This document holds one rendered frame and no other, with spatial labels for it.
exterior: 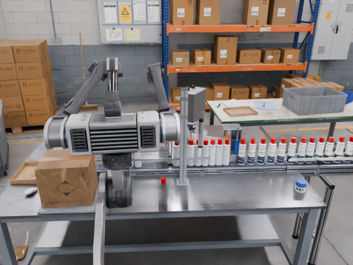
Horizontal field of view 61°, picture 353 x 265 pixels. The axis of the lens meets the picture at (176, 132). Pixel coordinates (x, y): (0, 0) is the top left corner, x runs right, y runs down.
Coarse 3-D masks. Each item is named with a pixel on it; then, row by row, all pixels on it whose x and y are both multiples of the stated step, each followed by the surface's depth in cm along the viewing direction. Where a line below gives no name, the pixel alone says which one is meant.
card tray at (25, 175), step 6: (24, 162) 228; (30, 162) 229; (36, 162) 230; (18, 168) 219; (24, 168) 226; (30, 168) 227; (18, 174) 219; (24, 174) 219; (30, 174) 219; (12, 180) 206; (18, 180) 206; (24, 180) 206; (30, 180) 206
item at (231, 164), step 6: (234, 162) 227; (246, 162) 227; (264, 162) 227; (96, 168) 218; (102, 168) 218; (126, 168) 218; (132, 168) 218; (138, 168) 218; (144, 168) 218; (150, 168) 218; (156, 168) 219; (162, 168) 220; (174, 168) 219
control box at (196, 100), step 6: (192, 90) 191; (198, 90) 191; (204, 90) 194; (192, 96) 184; (198, 96) 188; (204, 96) 196; (192, 102) 185; (198, 102) 190; (204, 102) 198; (192, 108) 187; (198, 108) 192; (204, 108) 200; (192, 114) 188; (198, 114) 194; (204, 114) 202; (192, 120) 190
